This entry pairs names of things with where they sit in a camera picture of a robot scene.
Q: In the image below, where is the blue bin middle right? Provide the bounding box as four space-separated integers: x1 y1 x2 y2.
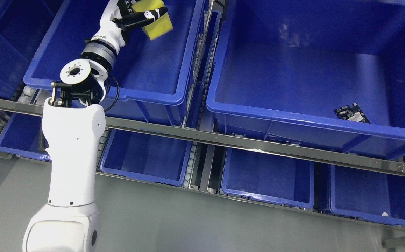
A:
207 0 405 160

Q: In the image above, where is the yellow foam block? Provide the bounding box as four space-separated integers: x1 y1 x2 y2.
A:
131 0 173 41

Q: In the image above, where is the blue bin lower right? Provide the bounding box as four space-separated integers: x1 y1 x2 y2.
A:
320 165 405 226

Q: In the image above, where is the blue bin far left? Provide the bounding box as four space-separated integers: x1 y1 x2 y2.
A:
0 0 63 99

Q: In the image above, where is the black circuit board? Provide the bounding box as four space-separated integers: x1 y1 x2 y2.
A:
334 103 370 123

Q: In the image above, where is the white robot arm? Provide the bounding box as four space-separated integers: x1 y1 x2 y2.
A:
22 37 126 252

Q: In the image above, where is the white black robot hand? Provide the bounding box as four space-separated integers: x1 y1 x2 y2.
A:
91 0 152 53

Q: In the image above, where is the blue bin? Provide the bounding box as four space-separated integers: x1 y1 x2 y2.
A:
0 113 51 161
100 129 193 187
207 0 405 160
0 0 63 99
221 148 315 209
320 165 405 226
23 0 206 126

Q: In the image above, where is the steel shelf rack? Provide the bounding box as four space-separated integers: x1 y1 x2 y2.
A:
0 0 405 252

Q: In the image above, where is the blue bin middle left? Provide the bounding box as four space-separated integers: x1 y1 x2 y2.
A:
23 0 206 126

